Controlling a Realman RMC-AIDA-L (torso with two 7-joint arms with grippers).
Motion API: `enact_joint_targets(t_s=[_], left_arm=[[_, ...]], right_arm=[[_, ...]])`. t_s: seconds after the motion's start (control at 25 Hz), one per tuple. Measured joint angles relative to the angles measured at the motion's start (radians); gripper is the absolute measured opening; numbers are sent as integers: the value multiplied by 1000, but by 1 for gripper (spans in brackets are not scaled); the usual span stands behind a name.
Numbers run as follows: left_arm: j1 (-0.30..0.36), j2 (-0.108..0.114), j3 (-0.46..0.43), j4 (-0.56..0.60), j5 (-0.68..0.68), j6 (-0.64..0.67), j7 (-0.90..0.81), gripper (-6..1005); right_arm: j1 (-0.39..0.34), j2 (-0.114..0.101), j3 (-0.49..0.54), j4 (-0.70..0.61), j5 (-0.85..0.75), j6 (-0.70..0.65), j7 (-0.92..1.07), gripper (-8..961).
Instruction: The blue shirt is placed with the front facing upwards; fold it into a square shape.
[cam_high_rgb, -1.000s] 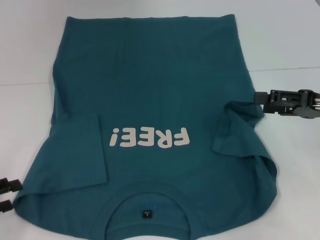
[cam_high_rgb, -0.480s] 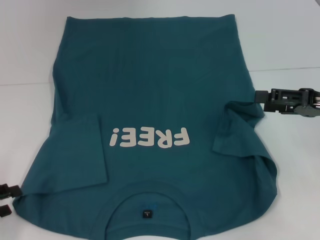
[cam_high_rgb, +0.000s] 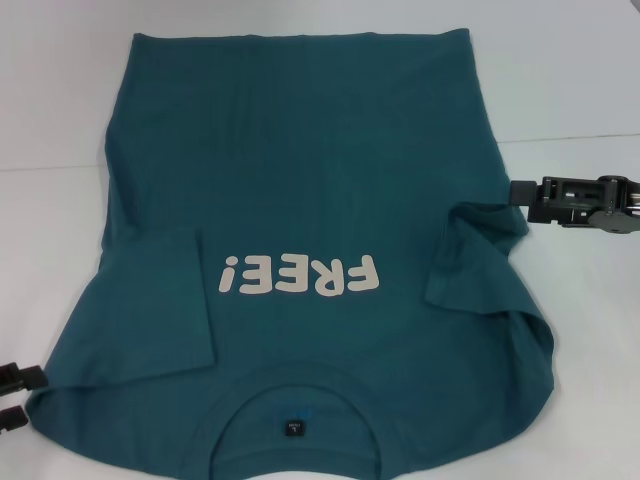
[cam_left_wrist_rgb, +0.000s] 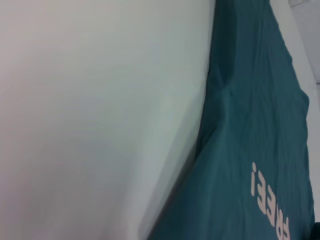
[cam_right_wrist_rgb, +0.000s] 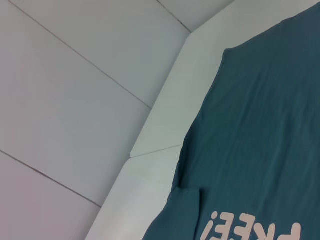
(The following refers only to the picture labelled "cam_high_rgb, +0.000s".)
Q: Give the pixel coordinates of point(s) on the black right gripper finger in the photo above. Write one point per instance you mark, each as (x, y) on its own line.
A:
(560, 216)
(560, 191)

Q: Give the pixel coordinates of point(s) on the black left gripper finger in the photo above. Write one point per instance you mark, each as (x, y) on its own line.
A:
(12, 419)
(25, 376)

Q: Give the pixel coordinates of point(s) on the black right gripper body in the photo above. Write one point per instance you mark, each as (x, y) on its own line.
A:
(617, 215)

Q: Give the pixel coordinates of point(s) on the teal t-shirt with FREE print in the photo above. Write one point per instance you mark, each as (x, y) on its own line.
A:
(300, 200)

